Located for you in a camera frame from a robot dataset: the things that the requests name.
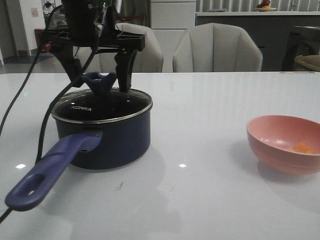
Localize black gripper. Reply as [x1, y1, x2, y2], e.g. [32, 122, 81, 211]
[39, 0, 145, 93]

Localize glass lid blue knob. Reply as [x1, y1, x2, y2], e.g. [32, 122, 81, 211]
[50, 71, 154, 124]

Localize pink bowl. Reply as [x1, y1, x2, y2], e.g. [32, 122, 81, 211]
[246, 115, 320, 175]

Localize orange ham slices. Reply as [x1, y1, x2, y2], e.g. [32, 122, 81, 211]
[288, 142, 315, 154]

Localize left beige chair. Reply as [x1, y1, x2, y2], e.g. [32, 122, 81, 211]
[86, 23, 164, 73]

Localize beige chair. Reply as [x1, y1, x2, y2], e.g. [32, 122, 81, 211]
[86, 23, 164, 73]
[172, 23, 263, 73]

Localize white cabinet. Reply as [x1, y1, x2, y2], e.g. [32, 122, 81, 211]
[150, 0, 197, 73]

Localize dark blue saucepan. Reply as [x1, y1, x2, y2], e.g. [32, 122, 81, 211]
[5, 105, 153, 212]

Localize right beige chair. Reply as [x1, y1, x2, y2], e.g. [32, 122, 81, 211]
[172, 23, 263, 73]

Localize dark grey counter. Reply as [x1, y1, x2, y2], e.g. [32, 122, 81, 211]
[195, 11, 320, 72]

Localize fruit plate on counter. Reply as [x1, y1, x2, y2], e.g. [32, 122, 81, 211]
[255, 0, 277, 12]

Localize olive cushion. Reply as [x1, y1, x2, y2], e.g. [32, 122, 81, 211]
[294, 54, 320, 72]

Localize black cable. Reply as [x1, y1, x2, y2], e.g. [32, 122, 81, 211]
[0, 4, 63, 136]
[0, 49, 98, 223]

